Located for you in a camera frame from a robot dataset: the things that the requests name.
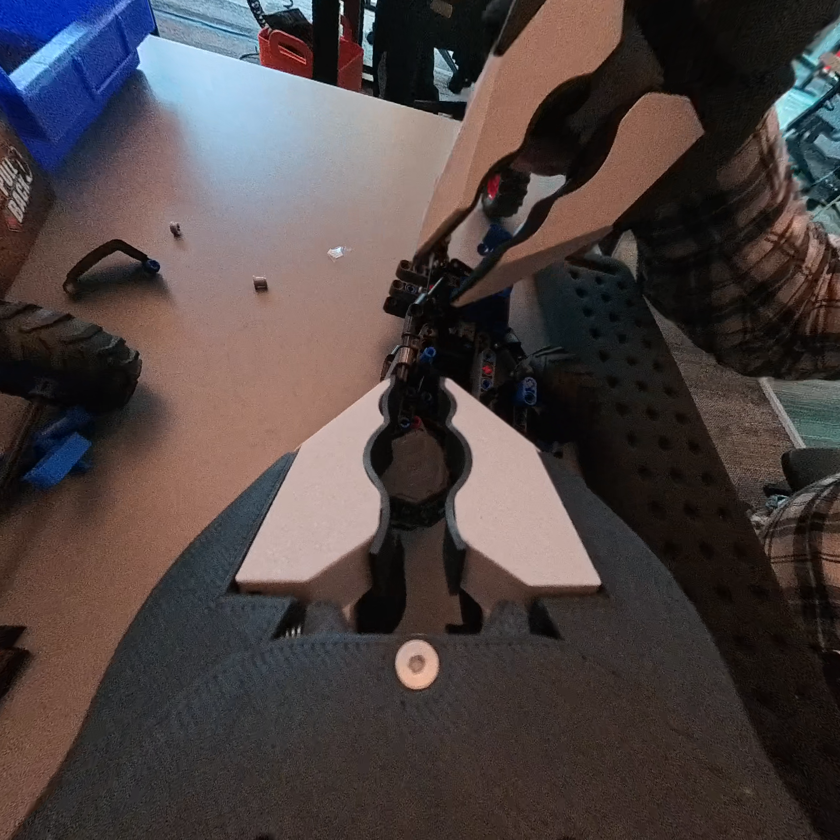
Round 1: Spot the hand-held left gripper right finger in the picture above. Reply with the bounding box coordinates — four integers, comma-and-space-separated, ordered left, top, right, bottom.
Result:
441, 377, 602, 610

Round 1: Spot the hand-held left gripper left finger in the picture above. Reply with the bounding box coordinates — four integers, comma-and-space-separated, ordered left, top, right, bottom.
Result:
235, 378, 391, 599

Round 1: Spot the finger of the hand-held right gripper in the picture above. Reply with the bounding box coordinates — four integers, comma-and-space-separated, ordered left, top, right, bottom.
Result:
415, 0, 626, 258
451, 91, 706, 308

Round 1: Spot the toy truck chassis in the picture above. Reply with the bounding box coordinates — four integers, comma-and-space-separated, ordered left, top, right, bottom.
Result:
379, 223, 572, 529

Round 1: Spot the person's right forearm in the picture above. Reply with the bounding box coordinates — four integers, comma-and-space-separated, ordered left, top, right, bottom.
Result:
617, 112, 840, 382

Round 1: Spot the grey desk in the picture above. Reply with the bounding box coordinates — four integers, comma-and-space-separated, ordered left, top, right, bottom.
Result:
0, 36, 651, 834

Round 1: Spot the black wheel with red hub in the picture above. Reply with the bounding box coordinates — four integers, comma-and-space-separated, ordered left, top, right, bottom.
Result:
482, 164, 529, 221

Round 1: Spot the black tyre on axle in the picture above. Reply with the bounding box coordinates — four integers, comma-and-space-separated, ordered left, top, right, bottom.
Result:
525, 348, 585, 447
0, 298, 142, 414

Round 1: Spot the red plastic canister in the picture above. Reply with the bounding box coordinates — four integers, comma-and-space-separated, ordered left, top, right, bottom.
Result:
258, 26, 364, 91

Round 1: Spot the blue beam piece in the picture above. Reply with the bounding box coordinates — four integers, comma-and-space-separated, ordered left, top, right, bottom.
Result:
23, 407, 93, 490

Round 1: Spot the person's plaid shirt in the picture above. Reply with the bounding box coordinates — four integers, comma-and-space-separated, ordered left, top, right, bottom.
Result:
755, 472, 840, 657

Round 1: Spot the black arch piece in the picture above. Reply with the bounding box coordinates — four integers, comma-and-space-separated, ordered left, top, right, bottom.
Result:
62, 239, 161, 296

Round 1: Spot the blue storage bin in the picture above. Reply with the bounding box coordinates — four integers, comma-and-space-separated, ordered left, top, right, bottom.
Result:
0, 0, 158, 173

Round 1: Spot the toy truck set box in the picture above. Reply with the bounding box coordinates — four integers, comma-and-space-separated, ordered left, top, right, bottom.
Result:
0, 112, 56, 296

